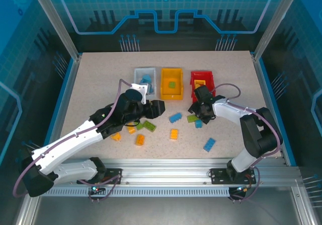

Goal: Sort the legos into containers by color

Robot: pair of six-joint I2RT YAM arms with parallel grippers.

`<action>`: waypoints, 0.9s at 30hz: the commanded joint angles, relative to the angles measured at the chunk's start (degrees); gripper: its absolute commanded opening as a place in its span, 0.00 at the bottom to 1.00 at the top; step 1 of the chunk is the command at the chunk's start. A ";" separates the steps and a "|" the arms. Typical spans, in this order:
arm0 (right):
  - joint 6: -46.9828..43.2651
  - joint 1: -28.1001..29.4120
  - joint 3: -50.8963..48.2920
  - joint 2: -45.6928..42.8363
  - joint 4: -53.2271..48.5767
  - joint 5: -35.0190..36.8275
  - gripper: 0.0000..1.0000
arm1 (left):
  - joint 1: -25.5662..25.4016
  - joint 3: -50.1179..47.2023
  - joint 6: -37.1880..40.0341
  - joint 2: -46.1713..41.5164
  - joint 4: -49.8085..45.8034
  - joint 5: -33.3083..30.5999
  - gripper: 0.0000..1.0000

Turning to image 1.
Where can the white translucent plastic bin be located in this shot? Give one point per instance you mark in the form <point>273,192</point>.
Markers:
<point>137,84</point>

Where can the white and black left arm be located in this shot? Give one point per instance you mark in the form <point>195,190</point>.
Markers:
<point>75,137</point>

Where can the yellow plastic bin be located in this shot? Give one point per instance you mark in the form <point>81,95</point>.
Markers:
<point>173,94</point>

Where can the aluminium frame post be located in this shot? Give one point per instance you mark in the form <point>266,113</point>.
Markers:
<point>276,21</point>
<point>57,21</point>

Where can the light green lego brick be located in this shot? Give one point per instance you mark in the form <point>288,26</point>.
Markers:
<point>140,126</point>
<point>172,85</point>
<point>191,118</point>

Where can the slotted aluminium rail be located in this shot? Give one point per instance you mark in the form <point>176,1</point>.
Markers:
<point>163,191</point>

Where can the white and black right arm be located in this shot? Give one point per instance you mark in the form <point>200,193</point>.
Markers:
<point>226,110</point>

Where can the dark green lego brick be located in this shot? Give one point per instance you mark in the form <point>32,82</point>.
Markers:
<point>149,126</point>

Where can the small blue lego brick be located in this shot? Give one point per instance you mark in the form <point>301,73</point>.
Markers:
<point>198,124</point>

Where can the small LED circuit board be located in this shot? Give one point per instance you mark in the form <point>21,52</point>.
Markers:
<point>242,189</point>
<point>96,189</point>

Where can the wide aluminium base rail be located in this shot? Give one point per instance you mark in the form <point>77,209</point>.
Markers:
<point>163,169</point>

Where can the red plastic bin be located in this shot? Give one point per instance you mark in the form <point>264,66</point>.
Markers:
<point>201,74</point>

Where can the aluminium side rail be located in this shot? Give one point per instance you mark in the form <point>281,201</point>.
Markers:
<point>67,96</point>

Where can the blue table edge strip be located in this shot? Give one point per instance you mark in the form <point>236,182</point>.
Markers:
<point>62,96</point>

